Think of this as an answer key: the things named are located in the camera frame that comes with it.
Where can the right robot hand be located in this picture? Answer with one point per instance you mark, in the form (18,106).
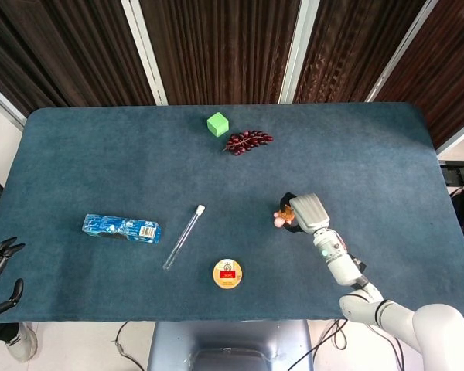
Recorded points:
(307,212)

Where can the orange toy turtle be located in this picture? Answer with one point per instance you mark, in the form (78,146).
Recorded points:
(283,215)

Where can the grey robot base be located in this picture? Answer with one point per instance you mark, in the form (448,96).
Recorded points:
(230,346)

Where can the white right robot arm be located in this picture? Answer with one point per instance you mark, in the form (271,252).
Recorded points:
(375,293)

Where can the white sneaker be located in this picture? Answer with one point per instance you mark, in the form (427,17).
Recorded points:
(22,343)

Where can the blue table cloth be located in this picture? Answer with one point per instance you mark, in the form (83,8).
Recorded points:
(224,174)

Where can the dark red grape bunch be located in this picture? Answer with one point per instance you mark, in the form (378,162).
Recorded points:
(247,141)

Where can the round orange red tin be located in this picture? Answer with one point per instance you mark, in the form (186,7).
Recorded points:
(228,273)

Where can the clear test tube white cap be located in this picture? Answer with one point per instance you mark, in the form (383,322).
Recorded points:
(184,237)

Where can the green foam cube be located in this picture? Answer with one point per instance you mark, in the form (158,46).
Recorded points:
(217,123)

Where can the blue cookie package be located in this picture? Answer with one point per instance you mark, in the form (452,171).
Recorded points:
(120,229)

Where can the black equipment box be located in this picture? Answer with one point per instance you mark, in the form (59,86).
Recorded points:
(459,172)

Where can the brown folding screen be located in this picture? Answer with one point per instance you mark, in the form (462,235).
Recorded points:
(232,50)

